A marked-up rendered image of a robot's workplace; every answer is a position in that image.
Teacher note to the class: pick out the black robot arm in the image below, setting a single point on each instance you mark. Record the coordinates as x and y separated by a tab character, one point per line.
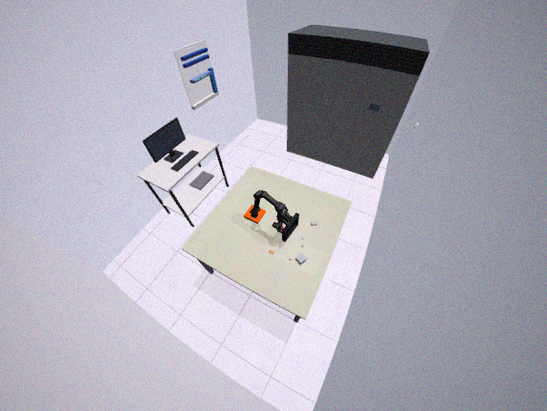
279	207

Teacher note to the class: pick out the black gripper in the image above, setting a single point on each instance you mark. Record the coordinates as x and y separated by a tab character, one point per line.
277	225

